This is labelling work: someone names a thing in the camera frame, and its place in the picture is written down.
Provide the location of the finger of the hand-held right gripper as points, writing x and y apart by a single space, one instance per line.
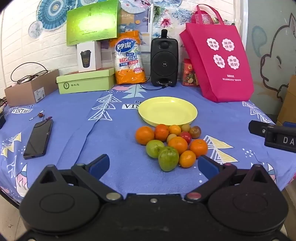
256 127

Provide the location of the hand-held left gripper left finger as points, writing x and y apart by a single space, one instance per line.
99 165

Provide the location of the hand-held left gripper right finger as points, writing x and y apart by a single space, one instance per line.
207 167

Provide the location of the orange mandarin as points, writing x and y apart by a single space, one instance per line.
145 135
161 132
177 144
198 147
187 159

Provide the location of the red apple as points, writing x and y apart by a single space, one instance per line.
186 136

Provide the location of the brownish red tomato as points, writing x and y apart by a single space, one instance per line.
195 131

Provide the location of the small yellowish green tomato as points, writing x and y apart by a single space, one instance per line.
185 127

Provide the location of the small yellow tomato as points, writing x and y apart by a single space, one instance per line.
170 138

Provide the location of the small yellow mandarin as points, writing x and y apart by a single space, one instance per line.
174 129

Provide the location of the yellow plastic plate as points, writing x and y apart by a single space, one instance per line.
167 111

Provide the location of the blue printed tablecloth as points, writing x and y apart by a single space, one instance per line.
115 143

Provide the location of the plain cardboard box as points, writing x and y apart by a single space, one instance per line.
288 104

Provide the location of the pink tote bag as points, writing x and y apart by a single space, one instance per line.
222 76

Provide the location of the black smartphone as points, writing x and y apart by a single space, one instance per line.
38 139

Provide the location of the light green lidded box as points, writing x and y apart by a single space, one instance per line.
85 84

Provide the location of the red printed carton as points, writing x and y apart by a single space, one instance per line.
188 74

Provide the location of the brown cardboard box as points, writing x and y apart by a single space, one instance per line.
27 90

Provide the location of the black device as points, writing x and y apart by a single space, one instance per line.
2 121

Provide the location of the orange paper cup pack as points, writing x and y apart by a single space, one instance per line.
128 60

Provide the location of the white cup box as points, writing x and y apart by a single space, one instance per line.
89 55

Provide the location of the black speaker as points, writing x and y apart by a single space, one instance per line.
164 62

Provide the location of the black microphone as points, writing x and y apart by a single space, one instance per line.
164 34

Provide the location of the large green gift box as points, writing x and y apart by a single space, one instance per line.
92 23

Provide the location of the small blue paper fan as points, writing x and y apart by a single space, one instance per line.
35 29

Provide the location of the large blue paper fan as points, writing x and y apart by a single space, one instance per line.
54 14

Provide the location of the floral wall decoration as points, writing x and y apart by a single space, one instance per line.
171 16

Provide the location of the blue wall poster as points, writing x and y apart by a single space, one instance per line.
136 20

